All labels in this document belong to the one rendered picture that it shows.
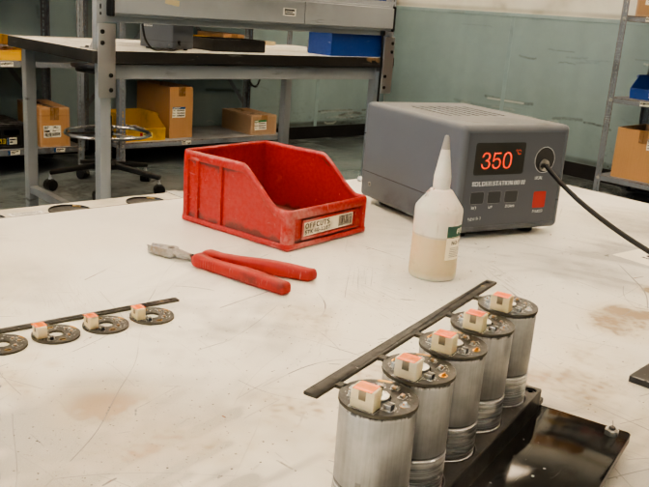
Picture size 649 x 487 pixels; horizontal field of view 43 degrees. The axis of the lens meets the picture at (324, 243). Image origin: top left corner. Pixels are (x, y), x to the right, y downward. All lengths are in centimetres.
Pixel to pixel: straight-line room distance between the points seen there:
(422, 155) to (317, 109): 546
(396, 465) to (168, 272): 33
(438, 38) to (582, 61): 121
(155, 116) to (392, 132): 425
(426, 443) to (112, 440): 14
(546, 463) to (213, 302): 24
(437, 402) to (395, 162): 49
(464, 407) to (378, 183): 49
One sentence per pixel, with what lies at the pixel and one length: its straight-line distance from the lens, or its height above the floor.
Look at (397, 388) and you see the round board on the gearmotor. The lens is 26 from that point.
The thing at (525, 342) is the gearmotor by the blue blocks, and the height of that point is 80.
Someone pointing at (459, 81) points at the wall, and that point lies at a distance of 614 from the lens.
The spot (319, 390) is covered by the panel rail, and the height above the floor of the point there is 81.
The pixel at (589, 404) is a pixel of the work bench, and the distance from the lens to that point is 43.
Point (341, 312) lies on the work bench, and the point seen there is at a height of 75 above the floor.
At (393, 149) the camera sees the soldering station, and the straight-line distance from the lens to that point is 75.
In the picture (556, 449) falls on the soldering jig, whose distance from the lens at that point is 36.
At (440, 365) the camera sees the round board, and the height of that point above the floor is 81.
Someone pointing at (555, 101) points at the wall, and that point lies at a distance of 567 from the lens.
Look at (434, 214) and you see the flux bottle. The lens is 56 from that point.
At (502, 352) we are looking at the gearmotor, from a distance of 32.
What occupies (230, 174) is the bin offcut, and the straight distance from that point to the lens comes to 64.
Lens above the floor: 93
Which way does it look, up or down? 16 degrees down
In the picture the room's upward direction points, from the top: 4 degrees clockwise
